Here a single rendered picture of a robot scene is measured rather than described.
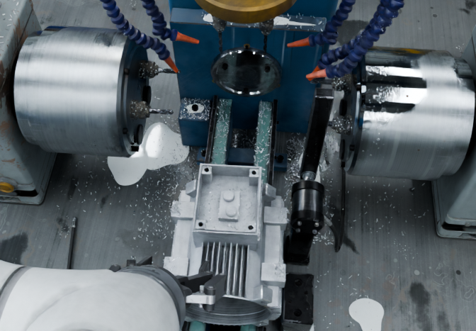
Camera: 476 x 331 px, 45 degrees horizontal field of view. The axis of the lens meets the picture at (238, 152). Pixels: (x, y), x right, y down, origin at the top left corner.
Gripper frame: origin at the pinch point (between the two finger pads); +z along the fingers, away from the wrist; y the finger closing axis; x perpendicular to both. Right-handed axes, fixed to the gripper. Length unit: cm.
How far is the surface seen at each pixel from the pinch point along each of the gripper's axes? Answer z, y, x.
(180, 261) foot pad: 13.5, 1.1, 0.7
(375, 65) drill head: 24, -29, -35
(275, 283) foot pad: 13.3, -14.2, 2.8
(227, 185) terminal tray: 16.2, -5.2, -11.9
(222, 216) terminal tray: 12.0, -5.1, -7.1
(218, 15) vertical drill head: 8.5, -2.4, -37.7
